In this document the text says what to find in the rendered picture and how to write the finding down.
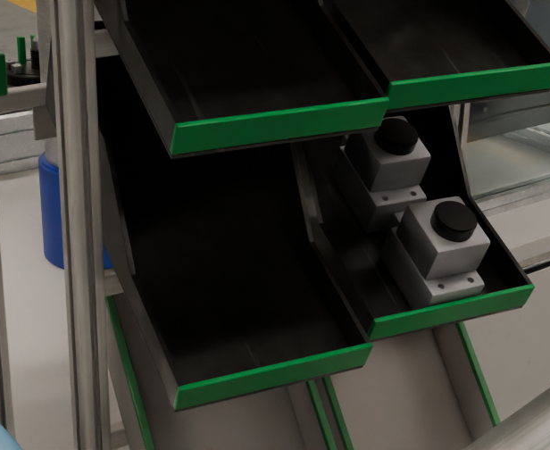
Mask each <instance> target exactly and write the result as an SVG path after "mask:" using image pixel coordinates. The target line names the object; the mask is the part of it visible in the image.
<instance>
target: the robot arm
mask: <svg viewBox="0 0 550 450"><path fill-rule="evenodd" d="M0 450H22V449H21V447H20V446H19V444H18V443H17V442H16V440H15V439H14V438H13V436H12V435H11V434H10V433H9V432H8V431H7V430H6V429H5V428H4V427H3V426H2V425H0ZM463 450H550V388H549V389H547V390H546V391H544V392H543V393H542V394H540V395H539V396H537V397H536V398H534V399H533V400H531V401H530V402H529V403H527V404H525V405H524V406H523V407H522V408H521V409H519V410H518V411H517V412H515V413H513V414H512V415H511V416H509V417H508V418H506V419H505V420H503V421H502V422H500V423H499V424H497V425H496V426H495V427H494V428H492V429H491V430H490V431H488V432H487V433H485V434H484V435H483V436H481V437H479V438H478V439H477V440H475V441H474V442H472V443H471V444H470V445H468V446H466V447H465V448H464V449H463Z"/></svg>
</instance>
